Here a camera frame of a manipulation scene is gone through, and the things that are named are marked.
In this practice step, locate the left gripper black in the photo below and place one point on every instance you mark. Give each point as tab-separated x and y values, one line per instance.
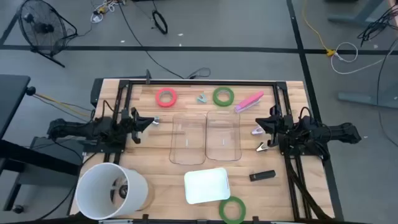
136	137

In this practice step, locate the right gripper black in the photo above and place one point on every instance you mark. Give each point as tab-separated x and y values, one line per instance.
278	127

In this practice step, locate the red tape roll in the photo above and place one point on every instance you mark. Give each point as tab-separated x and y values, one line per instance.
158	98

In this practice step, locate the pink stapler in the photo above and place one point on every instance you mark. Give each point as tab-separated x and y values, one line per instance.
248	102

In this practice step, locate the black stapler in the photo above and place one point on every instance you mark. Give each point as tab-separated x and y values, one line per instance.
262	175

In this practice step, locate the clear plastic tray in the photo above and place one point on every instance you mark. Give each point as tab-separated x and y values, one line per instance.
224	152
186	155

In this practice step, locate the green tape roll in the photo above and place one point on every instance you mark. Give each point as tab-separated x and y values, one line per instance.
221	211
215	97

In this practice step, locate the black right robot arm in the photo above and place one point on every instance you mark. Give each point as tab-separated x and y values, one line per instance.
335	132

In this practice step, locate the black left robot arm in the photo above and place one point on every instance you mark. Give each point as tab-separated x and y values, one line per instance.
77	129

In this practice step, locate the black silver staple remover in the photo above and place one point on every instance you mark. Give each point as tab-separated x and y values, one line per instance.
261	147

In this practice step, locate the white plastic tray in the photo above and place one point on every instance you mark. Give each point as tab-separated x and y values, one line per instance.
206	186

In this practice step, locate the white cylindrical lamp shade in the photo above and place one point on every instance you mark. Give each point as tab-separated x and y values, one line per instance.
93	193

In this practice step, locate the grey desk leg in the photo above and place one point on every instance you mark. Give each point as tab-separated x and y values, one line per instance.
348	18
357	98

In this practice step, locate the black rolling desk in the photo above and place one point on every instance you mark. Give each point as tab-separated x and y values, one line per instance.
12	99

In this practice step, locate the black floor fan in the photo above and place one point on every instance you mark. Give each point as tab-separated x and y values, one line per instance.
43	28

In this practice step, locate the black aluminium table frame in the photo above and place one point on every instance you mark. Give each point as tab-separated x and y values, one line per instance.
202	82

